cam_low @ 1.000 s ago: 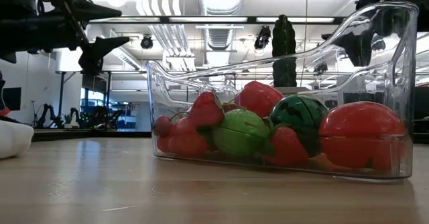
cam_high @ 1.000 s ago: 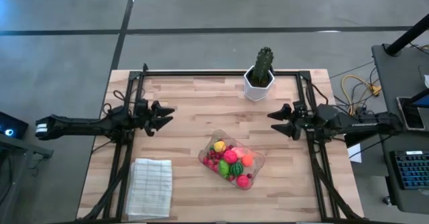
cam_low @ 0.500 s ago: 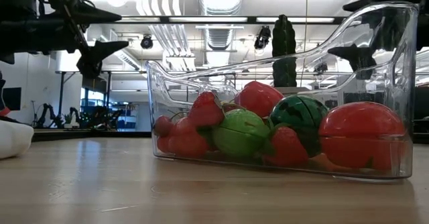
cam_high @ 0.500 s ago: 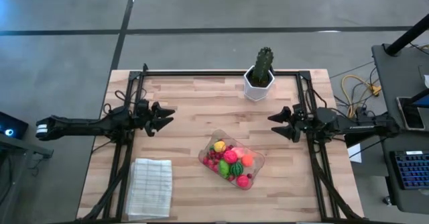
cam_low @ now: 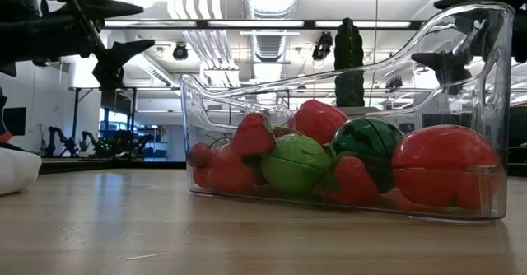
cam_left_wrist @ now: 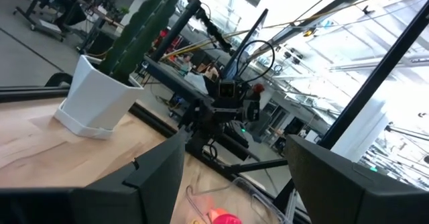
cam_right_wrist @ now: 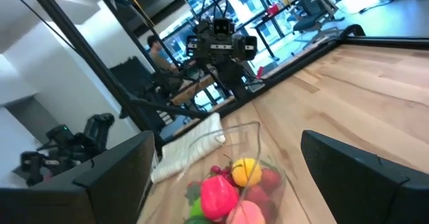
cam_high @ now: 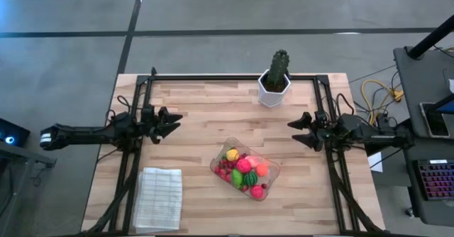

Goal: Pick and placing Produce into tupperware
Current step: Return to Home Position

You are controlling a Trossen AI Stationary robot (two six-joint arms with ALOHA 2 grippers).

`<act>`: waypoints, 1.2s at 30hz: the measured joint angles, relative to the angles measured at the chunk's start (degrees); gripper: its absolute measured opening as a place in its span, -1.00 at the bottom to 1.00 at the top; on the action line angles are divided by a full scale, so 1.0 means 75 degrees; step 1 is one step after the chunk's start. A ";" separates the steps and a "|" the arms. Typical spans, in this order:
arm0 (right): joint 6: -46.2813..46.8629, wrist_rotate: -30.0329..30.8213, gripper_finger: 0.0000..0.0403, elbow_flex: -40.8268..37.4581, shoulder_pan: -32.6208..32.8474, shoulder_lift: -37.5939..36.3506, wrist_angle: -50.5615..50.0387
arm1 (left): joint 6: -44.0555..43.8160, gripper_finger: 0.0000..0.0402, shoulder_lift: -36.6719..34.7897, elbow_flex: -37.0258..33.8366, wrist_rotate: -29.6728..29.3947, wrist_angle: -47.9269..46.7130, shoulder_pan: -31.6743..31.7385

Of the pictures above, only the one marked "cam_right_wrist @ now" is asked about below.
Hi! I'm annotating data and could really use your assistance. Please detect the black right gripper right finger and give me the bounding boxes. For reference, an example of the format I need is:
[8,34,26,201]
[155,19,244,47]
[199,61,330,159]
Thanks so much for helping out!
[300,129,429,224]

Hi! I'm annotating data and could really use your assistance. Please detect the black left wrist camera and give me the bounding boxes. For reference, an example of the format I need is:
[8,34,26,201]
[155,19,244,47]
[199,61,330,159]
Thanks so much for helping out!
[212,17,235,37]

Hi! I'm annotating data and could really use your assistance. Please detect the black framed side table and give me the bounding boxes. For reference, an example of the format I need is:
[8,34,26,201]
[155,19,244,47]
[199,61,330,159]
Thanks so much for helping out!
[250,1,301,59]

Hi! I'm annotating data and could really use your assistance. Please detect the green toy lime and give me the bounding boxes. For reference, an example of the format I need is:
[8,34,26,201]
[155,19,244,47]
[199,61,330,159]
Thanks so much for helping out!
[187,197,209,224]

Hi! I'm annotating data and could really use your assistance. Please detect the grey office chair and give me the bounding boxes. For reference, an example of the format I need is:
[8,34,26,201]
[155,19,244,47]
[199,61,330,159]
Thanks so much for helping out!
[292,0,346,39]

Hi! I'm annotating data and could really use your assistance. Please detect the yellow toy fruit green top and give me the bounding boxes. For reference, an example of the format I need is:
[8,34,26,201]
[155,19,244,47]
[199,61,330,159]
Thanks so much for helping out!
[231,157,263,188]

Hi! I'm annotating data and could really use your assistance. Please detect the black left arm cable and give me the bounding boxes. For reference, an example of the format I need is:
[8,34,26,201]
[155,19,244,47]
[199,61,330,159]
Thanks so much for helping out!
[199,0,229,22]

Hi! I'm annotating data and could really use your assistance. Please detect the clear plastic container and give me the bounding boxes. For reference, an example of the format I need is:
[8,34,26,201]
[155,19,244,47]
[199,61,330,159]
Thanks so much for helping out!
[177,120,292,224]

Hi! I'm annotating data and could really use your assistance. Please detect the person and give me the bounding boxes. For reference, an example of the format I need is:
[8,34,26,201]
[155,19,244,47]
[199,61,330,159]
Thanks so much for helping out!
[146,34,179,74]

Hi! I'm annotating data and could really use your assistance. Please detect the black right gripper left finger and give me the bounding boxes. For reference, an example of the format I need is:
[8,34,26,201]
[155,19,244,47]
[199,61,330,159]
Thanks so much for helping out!
[0,129,157,224]

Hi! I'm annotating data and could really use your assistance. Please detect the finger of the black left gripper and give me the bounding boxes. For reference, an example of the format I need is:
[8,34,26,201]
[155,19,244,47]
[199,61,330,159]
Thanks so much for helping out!
[186,34,198,58]
[243,35,259,62]

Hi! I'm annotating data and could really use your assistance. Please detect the white folded towel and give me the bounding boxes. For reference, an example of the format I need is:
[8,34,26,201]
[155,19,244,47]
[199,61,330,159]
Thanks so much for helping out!
[149,112,227,184]

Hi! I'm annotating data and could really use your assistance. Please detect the small red toy strawberry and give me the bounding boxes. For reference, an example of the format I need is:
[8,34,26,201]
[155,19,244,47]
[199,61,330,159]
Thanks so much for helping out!
[246,184,270,207]
[260,168,283,194]

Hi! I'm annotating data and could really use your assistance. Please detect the wooden workbench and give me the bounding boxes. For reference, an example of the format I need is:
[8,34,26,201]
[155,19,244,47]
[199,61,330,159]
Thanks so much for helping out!
[170,73,217,107]

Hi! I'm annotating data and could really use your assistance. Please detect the pink toy peach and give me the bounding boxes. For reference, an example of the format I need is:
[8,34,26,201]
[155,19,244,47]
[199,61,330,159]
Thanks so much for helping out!
[227,200,266,224]

